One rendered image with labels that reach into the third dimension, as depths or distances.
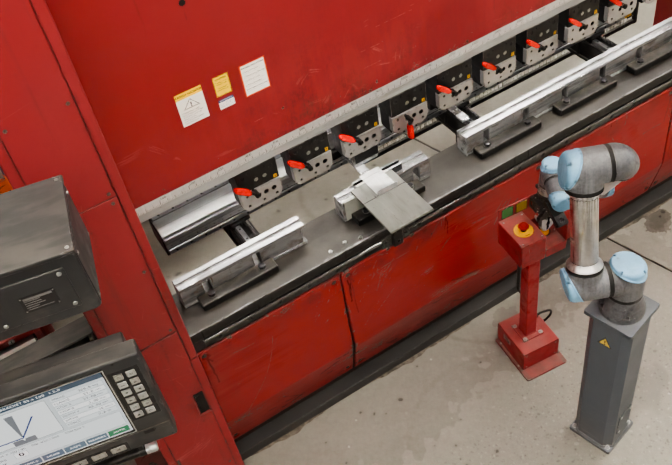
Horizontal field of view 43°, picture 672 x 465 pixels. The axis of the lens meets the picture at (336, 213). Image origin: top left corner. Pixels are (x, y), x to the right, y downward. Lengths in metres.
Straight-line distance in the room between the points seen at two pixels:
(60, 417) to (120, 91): 0.87
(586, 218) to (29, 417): 1.65
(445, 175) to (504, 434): 1.08
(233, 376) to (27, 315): 1.42
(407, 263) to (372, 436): 0.76
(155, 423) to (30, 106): 0.83
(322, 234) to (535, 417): 1.19
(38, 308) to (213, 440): 1.48
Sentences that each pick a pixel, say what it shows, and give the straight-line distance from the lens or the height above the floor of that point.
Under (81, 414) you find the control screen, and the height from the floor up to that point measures 1.45.
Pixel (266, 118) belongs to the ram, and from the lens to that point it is 2.67.
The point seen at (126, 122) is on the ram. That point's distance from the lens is 2.46.
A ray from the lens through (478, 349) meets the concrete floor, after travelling 3.82.
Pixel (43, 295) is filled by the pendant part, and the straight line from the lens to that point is 1.87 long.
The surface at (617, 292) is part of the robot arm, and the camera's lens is 2.84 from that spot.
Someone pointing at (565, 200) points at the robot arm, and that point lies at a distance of 2.95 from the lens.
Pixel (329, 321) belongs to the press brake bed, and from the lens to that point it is 3.27.
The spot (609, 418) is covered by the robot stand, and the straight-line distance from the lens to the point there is 3.42.
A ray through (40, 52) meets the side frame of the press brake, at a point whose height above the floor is 2.12.
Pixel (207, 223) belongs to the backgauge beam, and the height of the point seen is 0.95.
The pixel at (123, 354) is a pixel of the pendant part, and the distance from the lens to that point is 2.02.
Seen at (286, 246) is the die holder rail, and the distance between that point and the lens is 3.06.
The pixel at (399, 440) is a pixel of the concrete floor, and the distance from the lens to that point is 3.60.
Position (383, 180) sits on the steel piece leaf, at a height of 1.00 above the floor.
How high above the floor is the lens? 3.13
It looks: 45 degrees down
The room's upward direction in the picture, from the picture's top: 11 degrees counter-clockwise
